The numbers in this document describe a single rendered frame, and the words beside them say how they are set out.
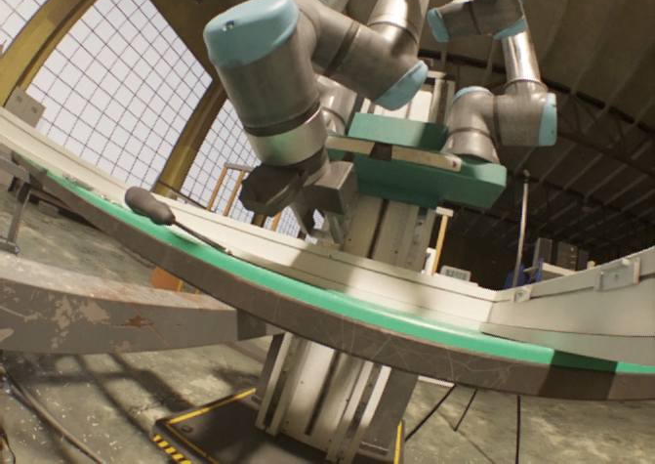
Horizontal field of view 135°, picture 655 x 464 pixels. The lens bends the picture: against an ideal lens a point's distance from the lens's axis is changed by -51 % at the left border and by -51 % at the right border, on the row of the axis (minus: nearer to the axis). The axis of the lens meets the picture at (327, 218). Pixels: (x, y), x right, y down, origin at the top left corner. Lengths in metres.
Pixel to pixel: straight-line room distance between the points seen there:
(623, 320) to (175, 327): 0.29
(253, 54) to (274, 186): 0.14
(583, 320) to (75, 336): 0.33
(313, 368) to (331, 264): 0.50
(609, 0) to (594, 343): 8.84
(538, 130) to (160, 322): 0.82
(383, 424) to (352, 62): 1.03
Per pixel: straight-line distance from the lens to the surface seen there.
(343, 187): 0.33
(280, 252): 0.53
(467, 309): 0.49
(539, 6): 8.60
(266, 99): 0.26
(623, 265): 0.22
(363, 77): 0.36
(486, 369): 0.22
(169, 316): 0.18
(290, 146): 0.28
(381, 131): 0.96
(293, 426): 1.02
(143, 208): 0.36
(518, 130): 0.82
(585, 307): 0.26
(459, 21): 0.71
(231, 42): 0.24
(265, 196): 0.29
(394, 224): 0.90
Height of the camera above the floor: 0.87
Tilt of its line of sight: 13 degrees up
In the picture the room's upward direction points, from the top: 19 degrees clockwise
